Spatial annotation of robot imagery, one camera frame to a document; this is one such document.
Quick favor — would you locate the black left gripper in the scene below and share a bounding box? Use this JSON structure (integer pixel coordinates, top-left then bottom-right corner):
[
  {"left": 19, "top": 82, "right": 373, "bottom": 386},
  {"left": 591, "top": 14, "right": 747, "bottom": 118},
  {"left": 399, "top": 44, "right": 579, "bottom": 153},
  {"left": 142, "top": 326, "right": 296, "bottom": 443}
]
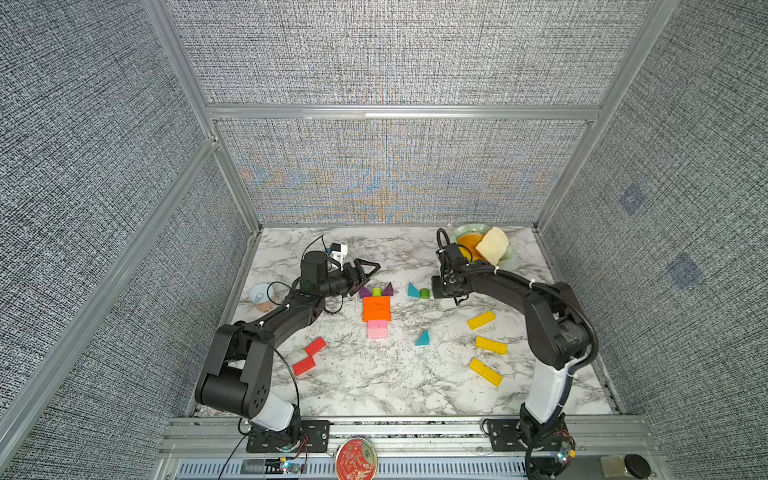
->
[{"left": 318, "top": 259, "right": 379, "bottom": 300}]

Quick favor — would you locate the orange rectangle block top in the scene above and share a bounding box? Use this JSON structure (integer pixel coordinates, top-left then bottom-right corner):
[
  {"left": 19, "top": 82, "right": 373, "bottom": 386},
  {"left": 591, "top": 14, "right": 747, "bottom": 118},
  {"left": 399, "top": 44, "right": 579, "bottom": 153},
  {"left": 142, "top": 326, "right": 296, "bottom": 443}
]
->
[{"left": 362, "top": 296, "right": 391, "bottom": 308}]

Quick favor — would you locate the orange rectangle block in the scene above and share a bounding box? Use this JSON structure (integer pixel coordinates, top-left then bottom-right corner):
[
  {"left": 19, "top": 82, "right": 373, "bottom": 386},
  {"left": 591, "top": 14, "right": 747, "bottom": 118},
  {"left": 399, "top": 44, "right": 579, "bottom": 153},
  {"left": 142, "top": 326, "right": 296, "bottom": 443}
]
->
[
  {"left": 363, "top": 301, "right": 391, "bottom": 317},
  {"left": 362, "top": 296, "right": 391, "bottom": 308}
]

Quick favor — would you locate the teal triangle block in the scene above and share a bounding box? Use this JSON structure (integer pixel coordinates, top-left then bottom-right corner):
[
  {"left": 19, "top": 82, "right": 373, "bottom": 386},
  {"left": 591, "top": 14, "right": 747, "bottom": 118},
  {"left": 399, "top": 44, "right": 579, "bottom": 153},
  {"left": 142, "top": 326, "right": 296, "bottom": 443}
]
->
[
  {"left": 415, "top": 330, "right": 430, "bottom": 346},
  {"left": 408, "top": 283, "right": 421, "bottom": 298}
]

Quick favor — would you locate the pink rectangle block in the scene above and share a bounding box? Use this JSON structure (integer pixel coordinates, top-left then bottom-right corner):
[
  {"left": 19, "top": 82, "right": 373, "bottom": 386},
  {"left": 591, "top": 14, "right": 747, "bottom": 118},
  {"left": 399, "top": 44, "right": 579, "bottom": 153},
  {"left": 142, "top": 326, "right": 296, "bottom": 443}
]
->
[
  {"left": 367, "top": 329, "right": 388, "bottom": 340},
  {"left": 367, "top": 320, "right": 389, "bottom": 330}
]

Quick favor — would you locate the yellow rectangle block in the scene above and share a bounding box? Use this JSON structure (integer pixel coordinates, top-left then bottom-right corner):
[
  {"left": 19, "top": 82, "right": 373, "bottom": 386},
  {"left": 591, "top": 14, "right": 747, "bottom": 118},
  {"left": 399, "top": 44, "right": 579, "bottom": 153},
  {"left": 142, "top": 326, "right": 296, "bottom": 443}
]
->
[
  {"left": 469, "top": 358, "right": 503, "bottom": 388},
  {"left": 467, "top": 311, "right": 496, "bottom": 330},
  {"left": 475, "top": 336, "right": 508, "bottom": 356}
]

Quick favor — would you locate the orange rectangle block diagonal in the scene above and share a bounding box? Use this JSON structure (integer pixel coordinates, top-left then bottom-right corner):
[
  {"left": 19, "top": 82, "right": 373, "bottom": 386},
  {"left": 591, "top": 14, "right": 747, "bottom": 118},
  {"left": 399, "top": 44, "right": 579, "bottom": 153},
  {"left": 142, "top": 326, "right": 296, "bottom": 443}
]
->
[{"left": 362, "top": 311, "right": 391, "bottom": 323}]

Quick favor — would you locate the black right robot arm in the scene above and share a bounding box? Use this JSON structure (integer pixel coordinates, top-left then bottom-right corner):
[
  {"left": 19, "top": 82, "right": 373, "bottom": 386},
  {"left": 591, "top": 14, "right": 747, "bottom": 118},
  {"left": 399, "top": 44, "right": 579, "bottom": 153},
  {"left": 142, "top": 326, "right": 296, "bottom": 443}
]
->
[{"left": 431, "top": 228, "right": 599, "bottom": 448}]

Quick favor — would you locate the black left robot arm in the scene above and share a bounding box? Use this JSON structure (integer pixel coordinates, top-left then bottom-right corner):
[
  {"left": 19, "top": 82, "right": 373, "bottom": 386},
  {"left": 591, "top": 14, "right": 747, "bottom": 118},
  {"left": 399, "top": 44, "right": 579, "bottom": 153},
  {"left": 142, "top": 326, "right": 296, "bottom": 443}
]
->
[{"left": 195, "top": 251, "right": 381, "bottom": 433}]

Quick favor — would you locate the orange round food toy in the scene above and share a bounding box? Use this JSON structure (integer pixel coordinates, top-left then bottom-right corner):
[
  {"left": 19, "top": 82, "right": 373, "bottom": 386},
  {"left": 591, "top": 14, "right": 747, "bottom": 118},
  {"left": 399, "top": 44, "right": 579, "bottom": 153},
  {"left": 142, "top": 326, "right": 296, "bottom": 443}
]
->
[{"left": 457, "top": 232, "right": 485, "bottom": 262}]

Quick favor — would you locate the beige bread slice toy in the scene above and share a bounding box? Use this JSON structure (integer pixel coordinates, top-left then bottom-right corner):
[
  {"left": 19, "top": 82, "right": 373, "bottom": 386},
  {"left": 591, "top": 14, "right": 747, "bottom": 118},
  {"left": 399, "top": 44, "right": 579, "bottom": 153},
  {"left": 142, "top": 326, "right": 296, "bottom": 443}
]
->
[{"left": 475, "top": 227, "right": 509, "bottom": 266}]

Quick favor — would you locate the green glass plate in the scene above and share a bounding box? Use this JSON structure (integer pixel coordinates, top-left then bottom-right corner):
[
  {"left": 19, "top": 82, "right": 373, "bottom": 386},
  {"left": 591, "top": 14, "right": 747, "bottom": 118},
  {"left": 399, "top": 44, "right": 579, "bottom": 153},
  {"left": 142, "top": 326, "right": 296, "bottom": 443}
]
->
[{"left": 450, "top": 223, "right": 514, "bottom": 266}]

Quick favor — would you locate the red rectangle block upper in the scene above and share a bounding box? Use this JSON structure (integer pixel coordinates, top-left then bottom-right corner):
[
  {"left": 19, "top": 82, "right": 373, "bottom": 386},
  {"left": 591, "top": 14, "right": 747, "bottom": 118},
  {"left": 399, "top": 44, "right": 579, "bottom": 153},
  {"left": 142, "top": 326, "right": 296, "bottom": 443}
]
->
[{"left": 305, "top": 337, "right": 327, "bottom": 357}]

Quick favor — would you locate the red rectangle block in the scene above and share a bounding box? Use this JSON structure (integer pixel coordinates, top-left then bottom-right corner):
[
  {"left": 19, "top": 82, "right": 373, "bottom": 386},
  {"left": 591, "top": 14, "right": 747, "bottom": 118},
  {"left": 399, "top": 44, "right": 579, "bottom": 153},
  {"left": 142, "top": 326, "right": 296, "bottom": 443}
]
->
[
  {"left": 292, "top": 356, "right": 316, "bottom": 377},
  {"left": 305, "top": 337, "right": 327, "bottom": 357}
]

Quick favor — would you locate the white round object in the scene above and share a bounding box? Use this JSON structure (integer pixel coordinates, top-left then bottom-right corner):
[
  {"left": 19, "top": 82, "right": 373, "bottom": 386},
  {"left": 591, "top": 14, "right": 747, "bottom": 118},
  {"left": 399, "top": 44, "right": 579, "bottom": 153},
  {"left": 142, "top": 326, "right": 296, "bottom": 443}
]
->
[{"left": 248, "top": 283, "right": 276, "bottom": 313}]

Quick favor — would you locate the red rectangle block lower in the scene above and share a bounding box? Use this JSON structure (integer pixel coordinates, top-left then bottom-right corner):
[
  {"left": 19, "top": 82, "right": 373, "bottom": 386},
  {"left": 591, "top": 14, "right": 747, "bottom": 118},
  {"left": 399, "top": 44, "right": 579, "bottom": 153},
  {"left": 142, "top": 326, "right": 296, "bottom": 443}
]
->
[{"left": 292, "top": 356, "right": 316, "bottom": 377}]

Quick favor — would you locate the red round tin lid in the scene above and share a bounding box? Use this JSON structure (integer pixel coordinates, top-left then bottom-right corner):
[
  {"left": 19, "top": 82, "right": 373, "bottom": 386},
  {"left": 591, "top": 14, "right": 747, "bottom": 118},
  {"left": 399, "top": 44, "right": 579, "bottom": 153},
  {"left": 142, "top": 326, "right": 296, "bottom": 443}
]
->
[{"left": 335, "top": 438, "right": 378, "bottom": 480}]

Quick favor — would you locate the black knob on box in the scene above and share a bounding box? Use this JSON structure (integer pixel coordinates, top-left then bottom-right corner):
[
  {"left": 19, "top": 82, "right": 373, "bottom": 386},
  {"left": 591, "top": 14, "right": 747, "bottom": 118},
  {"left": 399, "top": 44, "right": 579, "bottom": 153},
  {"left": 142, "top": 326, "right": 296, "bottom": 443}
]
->
[{"left": 600, "top": 454, "right": 652, "bottom": 479}]

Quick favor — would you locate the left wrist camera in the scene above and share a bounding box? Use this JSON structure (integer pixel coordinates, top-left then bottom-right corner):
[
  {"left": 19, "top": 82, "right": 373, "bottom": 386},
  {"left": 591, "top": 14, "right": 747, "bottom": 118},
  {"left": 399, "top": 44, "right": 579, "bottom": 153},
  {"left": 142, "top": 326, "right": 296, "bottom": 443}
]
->
[{"left": 326, "top": 242, "right": 348, "bottom": 265}]

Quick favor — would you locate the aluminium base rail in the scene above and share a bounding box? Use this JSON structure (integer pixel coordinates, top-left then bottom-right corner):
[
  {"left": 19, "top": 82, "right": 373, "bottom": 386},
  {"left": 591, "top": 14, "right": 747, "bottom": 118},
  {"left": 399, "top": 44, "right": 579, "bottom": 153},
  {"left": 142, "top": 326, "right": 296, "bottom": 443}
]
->
[{"left": 150, "top": 415, "right": 675, "bottom": 479}]

